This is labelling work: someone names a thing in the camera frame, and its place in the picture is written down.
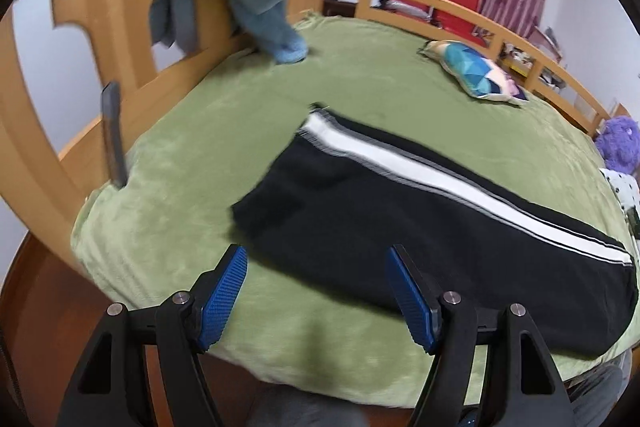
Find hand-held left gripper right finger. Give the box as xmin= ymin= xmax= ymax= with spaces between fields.
xmin=385 ymin=244 xmax=576 ymax=427

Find white polka dot cloth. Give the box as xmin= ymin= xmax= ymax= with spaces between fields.
xmin=600 ymin=167 xmax=640 ymax=228

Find grey strap on bed frame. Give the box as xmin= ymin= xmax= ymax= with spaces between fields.
xmin=101 ymin=82 xmax=130 ymax=188

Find grey cloth on bed frame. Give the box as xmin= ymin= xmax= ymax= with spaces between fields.
xmin=148 ymin=0 xmax=198 ymax=55

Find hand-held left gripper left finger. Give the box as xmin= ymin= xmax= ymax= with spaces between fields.
xmin=56 ymin=244 xmax=249 ymax=427

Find blue patterned pillow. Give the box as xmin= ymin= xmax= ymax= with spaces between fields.
xmin=417 ymin=39 xmax=531 ymax=106

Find purple plush toy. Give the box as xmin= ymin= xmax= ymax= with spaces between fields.
xmin=595 ymin=116 xmax=640 ymax=172

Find black pants with white stripe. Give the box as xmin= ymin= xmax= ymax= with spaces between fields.
xmin=231 ymin=104 xmax=638 ymax=358

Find green fleece blanket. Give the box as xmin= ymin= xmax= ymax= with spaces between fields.
xmin=70 ymin=14 xmax=633 ymax=408

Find wooden bed frame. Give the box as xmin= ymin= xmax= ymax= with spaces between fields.
xmin=0 ymin=0 xmax=632 ymax=268

